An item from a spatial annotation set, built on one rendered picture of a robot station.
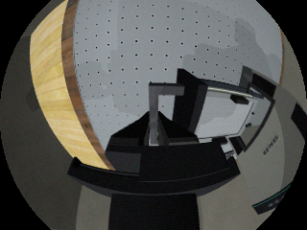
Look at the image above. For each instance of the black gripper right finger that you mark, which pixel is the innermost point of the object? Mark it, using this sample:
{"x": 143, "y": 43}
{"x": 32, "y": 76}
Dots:
{"x": 170, "y": 134}

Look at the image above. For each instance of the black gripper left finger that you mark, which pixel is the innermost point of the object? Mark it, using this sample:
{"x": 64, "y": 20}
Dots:
{"x": 137, "y": 133}

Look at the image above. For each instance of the grey base plate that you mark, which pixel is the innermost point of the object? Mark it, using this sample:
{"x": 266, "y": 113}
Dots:
{"x": 119, "y": 46}

